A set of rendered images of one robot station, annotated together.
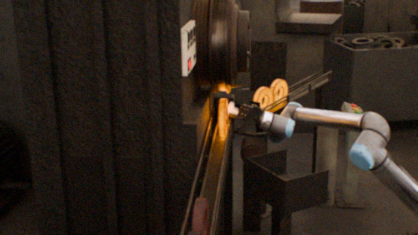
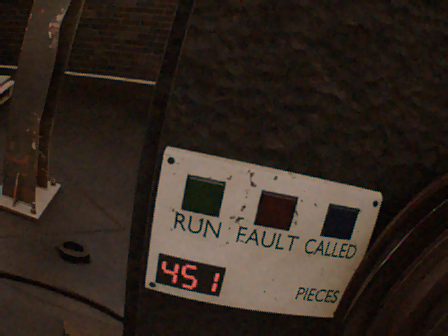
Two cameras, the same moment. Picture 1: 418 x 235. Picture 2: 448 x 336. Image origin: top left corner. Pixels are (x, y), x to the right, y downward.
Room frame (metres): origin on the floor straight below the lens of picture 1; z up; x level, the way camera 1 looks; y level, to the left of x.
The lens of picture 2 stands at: (1.98, -0.70, 1.48)
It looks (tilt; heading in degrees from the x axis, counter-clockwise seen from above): 18 degrees down; 84
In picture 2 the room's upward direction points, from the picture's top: 12 degrees clockwise
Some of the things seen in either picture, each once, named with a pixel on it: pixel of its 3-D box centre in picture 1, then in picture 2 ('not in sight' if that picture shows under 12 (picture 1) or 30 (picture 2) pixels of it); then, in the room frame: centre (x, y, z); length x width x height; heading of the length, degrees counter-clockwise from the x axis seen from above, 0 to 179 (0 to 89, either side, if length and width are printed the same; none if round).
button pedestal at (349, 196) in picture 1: (352, 155); not in sight; (3.05, -0.87, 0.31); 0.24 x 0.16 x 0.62; 174
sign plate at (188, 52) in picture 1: (189, 46); (265, 247); (2.13, 0.08, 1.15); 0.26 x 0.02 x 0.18; 174
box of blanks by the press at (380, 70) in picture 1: (385, 78); not in sight; (4.76, -1.61, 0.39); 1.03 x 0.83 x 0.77; 99
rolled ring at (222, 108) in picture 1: (223, 117); not in sight; (2.46, -0.07, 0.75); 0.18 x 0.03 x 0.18; 174
